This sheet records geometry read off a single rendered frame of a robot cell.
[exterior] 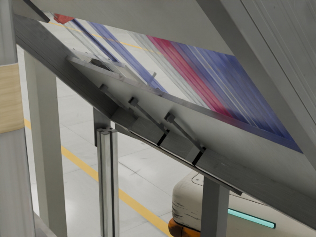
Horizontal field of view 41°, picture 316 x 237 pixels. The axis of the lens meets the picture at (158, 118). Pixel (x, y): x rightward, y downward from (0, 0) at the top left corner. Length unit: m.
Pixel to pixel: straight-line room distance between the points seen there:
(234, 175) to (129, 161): 1.63
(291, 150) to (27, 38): 0.58
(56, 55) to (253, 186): 0.49
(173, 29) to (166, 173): 1.87
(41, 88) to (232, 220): 0.78
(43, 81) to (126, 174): 1.16
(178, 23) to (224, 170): 0.44
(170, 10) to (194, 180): 1.27
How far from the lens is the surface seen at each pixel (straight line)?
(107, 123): 1.12
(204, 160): 0.81
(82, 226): 1.86
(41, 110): 1.19
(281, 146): 0.53
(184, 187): 1.58
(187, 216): 1.60
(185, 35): 0.40
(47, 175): 1.27
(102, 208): 1.20
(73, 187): 2.15
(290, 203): 0.71
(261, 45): 0.25
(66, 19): 0.83
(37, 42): 0.91
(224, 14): 0.23
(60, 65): 0.94
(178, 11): 0.36
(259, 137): 0.55
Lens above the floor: 1.05
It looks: 21 degrees down
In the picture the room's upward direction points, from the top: 1 degrees clockwise
